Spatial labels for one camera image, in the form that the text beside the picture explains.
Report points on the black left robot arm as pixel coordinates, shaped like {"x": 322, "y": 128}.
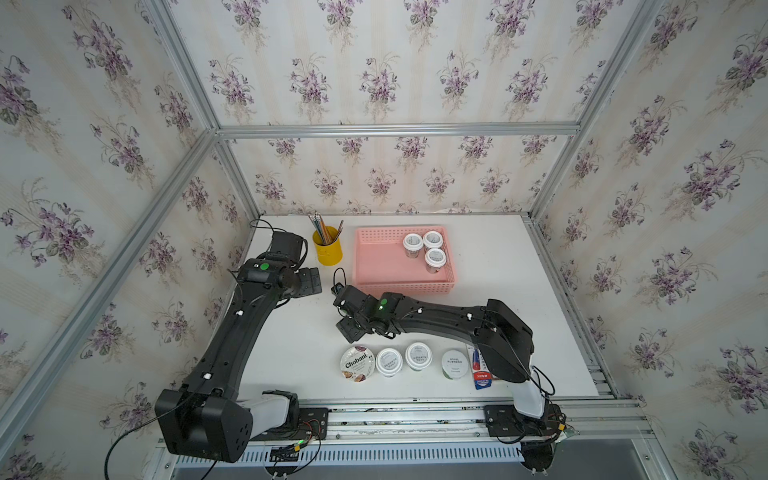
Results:
{"x": 206, "y": 417}

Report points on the yellow metal pencil cup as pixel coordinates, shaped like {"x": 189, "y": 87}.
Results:
{"x": 328, "y": 254}

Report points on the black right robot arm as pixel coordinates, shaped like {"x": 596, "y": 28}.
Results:
{"x": 504, "y": 340}

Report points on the small circuit board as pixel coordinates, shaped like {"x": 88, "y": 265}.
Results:
{"x": 283, "y": 454}

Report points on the green rimmed yogurt cup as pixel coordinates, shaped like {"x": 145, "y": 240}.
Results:
{"x": 454, "y": 364}

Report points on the pink plastic basket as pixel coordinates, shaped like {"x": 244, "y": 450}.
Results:
{"x": 381, "y": 263}

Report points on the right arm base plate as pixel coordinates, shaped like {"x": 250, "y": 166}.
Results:
{"x": 506, "y": 421}

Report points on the white yogurt cup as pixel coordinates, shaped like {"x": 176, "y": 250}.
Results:
{"x": 413, "y": 245}
{"x": 435, "y": 259}
{"x": 389, "y": 362}
{"x": 432, "y": 240}
{"x": 418, "y": 356}

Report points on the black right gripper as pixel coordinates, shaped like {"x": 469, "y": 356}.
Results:
{"x": 348, "y": 333}

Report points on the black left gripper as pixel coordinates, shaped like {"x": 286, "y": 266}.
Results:
{"x": 307, "y": 285}

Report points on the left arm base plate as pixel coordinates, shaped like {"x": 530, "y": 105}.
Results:
{"x": 311, "y": 423}

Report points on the white ventilation grille strip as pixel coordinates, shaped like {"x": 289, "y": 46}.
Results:
{"x": 332, "y": 454}

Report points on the Chobani yogurt cup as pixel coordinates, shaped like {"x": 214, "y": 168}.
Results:
{"x": 357, "y": 364}

